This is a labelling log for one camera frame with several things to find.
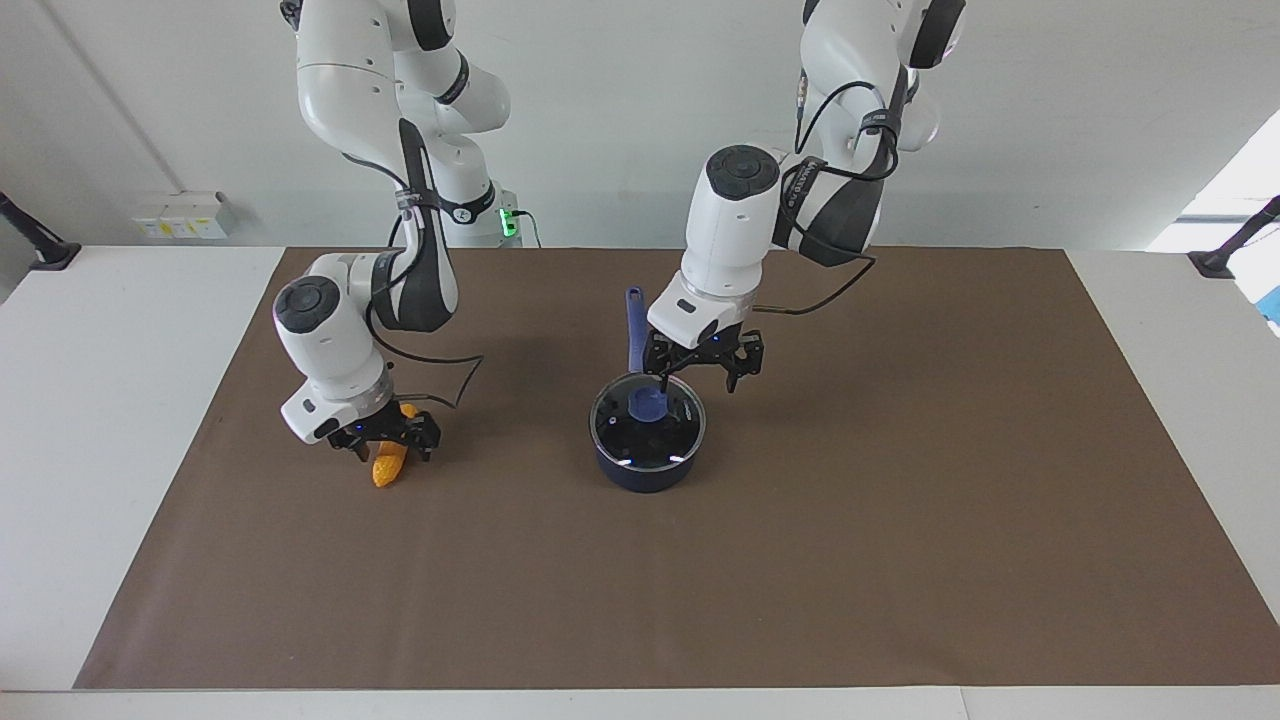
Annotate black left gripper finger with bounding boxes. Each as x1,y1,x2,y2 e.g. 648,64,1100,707
725,336,767,394
644,340,693,394

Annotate yellow toy corn cob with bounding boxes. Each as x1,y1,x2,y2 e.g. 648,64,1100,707
372,403,421,489

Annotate glass lid blue knob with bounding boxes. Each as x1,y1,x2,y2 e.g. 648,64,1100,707
590,370,707,469

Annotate brown table mat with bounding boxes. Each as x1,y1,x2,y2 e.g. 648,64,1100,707
73,247,1280,691

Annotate black clamp stand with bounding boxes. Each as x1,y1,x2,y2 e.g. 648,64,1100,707
1188,196,1280,279
0,192,83,271

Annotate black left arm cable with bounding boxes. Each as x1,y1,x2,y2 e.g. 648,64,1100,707
752,75,906,317

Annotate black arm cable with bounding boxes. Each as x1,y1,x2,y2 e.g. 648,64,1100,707
365,150,486,411
752,75,906,317

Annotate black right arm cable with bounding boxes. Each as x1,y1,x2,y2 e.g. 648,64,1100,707
365,150,486,411

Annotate dark blue saucepan purple handle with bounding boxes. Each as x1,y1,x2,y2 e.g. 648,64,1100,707
590,287,707,494

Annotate white wall socket box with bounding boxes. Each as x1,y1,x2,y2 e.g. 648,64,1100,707
132,192,236,241

